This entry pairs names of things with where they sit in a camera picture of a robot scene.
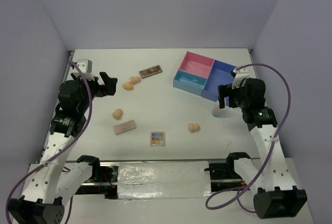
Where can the silver foil tape cover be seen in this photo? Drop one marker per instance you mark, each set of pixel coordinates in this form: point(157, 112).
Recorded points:
point(163, 180)

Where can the black metal base rail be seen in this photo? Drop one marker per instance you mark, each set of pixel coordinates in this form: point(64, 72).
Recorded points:
point(222, 176)

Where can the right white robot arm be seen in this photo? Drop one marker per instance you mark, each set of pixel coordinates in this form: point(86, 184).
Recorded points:
point(275, 192)

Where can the pink blue lotion bottle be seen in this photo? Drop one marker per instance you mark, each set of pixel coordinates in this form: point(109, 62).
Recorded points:
point(217, 111)

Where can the colourful square eyeshadow palette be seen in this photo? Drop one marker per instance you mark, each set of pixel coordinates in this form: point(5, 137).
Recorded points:
point(157, 138)

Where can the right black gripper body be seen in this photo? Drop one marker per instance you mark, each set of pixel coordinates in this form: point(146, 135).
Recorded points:
point(239, 99)

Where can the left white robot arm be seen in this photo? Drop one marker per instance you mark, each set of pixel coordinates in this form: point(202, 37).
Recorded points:
point(44, 199)

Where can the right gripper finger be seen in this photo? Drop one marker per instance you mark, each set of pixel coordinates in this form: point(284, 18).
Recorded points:
point(221, 102)
point(225, 91)

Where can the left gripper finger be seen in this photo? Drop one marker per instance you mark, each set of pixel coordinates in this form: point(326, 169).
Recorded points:
point(109, 87)
point(107, 81)

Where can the pink blue organizer box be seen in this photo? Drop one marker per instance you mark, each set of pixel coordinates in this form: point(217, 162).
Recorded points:
point(201, 75)

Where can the brown eyeshadow palette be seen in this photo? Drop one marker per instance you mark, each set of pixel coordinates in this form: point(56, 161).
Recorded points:
point(145, 73)

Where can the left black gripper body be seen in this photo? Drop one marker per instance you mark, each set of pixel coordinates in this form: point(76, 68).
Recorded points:
point(83, 106)

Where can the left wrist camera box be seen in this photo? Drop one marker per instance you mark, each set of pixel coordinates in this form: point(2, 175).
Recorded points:
point(84, 65)

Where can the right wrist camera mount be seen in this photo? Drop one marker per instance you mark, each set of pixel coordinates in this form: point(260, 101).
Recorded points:
point(239, 76)

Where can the pink rectangular compact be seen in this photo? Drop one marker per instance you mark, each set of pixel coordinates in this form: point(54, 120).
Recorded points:
point(125, 127)

